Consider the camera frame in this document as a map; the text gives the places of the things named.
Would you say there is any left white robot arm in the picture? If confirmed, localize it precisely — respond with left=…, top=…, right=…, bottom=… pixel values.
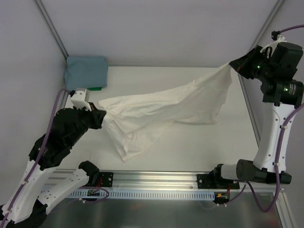
left=0, top=103, right=106, bottom=228

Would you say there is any white t-shirt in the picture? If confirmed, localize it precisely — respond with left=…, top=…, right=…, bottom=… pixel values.
left=98, top=64, right=232, bottom=162

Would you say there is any folded green t-shirt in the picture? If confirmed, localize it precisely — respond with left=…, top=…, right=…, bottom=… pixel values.
left=88, top=87, right=102, bottom=91

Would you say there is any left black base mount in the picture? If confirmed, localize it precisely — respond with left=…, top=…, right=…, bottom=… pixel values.
left=84, top=171, right=114, bottom=188

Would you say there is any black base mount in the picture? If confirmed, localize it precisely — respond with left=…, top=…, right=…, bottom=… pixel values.
left=84, top=171, right=114, bottom=188
left=196, top=164, right=240, bottom=190

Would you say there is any left aluminium frame post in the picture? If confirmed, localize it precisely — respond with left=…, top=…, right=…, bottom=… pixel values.
left=33, top=0, right=69, bottom=60

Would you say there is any white slotted cable duct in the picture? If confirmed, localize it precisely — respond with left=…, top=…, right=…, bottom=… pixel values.
left=68, top=189, right=215, bottom=201

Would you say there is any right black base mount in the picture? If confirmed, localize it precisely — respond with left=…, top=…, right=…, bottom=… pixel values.
left=196, top=164, right=240, bottom=190

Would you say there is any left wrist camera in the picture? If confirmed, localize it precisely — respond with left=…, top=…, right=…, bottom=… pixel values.
left=69, top=88, right=92, bottom=111

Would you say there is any aluminium frame post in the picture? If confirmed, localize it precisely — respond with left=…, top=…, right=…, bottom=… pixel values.
left=238, top=0, right=285, bottom=72
left=33, top=0, right=69, bottom=60

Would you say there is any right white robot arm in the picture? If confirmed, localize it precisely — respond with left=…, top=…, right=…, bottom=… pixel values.
left=212, top=41, right=304, bottom=189

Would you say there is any aluminium mounting rail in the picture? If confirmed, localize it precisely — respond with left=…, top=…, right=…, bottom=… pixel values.
left=42, top=167, right=285, bottom=193

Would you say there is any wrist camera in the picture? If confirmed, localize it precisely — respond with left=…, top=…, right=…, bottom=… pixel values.
left=69, top=88, right=92, bottom=111
left=260, top=31, right=286, bottom=53

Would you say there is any right aluminium frame post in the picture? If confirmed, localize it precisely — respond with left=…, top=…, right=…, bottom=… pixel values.
left=238, top=0, right=285, bottom=72

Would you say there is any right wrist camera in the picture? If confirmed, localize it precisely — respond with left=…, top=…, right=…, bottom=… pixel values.
left=260, top=31, right=286, bottom=53

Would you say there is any folded blue t-shirt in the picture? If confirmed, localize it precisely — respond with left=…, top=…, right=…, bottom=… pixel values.
left=64, top=56, right=108, bottom=90

